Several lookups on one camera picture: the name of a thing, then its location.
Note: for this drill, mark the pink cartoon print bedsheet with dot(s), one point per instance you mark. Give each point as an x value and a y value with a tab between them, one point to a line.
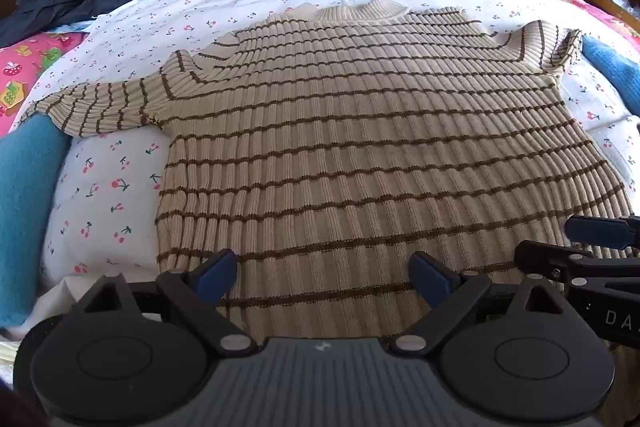
25	82

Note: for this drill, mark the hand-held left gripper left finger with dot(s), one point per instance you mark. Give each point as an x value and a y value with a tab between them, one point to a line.
219	276

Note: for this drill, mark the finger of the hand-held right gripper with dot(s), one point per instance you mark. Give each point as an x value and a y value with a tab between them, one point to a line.
550	262
600	232

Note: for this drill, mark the white cherry print sheet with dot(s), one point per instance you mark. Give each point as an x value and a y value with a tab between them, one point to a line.
110	177

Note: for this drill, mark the blue fleece cloth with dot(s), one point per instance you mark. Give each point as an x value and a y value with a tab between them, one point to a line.
615	67

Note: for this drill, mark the beige brown striped sweater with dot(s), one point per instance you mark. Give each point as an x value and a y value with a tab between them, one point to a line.
350	132

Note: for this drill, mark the teal fleece cloth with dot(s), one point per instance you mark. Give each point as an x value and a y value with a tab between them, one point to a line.
25	207

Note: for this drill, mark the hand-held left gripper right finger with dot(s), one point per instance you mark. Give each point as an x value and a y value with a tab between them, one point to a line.
426	278

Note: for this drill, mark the dark jacket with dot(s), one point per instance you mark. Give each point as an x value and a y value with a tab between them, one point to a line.
65	2

